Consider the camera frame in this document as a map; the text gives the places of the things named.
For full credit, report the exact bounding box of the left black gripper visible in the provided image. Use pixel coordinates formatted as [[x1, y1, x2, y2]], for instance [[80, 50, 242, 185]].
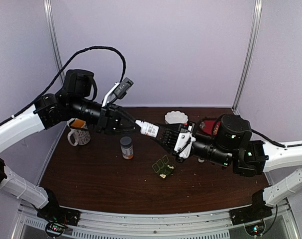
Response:
[[69, 95, 143, 136]]

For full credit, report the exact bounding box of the small white pill bottle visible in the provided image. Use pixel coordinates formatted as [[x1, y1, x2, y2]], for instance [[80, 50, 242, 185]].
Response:
[[135, 120, 159, 138]]

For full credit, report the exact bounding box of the grey lid pill bottle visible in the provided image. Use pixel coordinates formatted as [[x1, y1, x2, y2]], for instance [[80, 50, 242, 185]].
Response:
[[120, 136, 134, 160]]

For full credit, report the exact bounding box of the green weekly pill organizer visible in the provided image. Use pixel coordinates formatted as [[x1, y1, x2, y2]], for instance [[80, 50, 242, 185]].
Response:
[[152, 155, 176, 180]]

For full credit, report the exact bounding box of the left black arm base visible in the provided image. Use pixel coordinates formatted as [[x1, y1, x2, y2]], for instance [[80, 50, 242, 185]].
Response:
[[34, 188, 81, 239]]

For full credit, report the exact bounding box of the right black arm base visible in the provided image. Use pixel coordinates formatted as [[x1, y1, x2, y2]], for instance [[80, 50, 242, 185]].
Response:
[[229, 189, 272, 237]]

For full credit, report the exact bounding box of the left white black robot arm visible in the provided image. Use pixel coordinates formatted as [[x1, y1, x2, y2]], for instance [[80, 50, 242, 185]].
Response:
[[0, 69, 140, 221]]

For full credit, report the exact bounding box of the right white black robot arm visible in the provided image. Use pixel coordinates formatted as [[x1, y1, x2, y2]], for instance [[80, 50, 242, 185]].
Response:
[[141, 114, 302, 220]]

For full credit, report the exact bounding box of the white fluted ceramic bowl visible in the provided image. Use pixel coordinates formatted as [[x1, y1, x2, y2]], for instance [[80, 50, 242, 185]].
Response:
[[164, 111, 189, 124]]

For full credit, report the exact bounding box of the red floral plate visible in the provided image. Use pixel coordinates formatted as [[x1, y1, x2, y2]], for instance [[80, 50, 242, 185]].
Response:
[[200, 118, 220, 136]]

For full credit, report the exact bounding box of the paper cup with orange contents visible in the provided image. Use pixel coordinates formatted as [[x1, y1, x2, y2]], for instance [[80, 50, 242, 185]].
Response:
[[67, 118, 91, 146]]

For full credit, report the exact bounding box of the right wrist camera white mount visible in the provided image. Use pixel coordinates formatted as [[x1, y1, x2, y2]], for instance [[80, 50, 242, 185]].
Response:
[[174, 132, 196, 159]]

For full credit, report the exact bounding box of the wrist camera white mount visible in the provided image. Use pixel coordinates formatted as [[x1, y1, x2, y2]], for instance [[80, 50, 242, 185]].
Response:
[[102, 77, 134, 107], [174, 132, 196, 159]]

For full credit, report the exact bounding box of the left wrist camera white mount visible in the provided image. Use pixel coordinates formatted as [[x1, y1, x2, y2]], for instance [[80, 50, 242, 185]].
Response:
[[102, 77, 134, 107]]

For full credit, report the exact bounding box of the left aluminium frame post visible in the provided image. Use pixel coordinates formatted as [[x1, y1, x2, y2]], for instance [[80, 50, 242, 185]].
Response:
[[43, 0, 63, 71]]

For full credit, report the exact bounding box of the aluminium frame post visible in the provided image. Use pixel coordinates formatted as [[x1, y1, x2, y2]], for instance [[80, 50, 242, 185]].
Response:
[[43, 0, 63, 71], [232, 0, 263, 115]]

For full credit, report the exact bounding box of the front aluminium rail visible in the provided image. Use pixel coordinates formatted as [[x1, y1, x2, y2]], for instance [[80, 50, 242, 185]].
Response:
[[16, 196, 298, 239]]

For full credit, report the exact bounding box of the right aluminium frame post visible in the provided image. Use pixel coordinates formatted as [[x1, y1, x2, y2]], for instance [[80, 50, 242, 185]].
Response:
[[232, 0, 263, 115]]

